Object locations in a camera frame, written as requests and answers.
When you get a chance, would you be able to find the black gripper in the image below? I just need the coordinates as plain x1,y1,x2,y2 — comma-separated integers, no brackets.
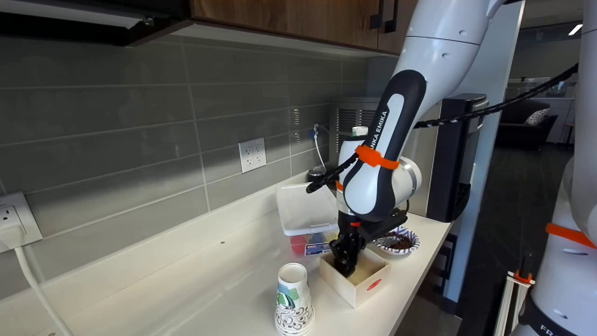
330,216,368,275

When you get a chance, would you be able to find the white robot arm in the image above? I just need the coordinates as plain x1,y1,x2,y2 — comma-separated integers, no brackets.
340,0,597,336

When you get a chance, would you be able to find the small wooden box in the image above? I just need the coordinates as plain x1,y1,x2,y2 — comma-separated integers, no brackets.
319,247,390,307

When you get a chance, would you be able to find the clear lidded plastic container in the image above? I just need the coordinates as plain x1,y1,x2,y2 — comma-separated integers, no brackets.
276,182,338,257

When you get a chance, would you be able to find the patterned paper cup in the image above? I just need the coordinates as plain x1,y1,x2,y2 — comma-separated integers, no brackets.
274,262,314,336

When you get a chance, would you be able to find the black appliance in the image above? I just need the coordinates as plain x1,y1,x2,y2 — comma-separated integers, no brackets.
427,92,489,221

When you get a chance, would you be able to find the wooden upper cabinet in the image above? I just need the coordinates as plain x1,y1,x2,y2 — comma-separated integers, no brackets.
189,0,418,53

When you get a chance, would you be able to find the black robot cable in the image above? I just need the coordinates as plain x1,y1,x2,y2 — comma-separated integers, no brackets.
304,61,580,193

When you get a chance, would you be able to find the white power cord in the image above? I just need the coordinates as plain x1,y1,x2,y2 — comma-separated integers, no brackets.
13,244,73,336

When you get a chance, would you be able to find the left white wall outlet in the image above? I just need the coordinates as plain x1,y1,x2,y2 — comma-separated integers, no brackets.
0,191,43,251

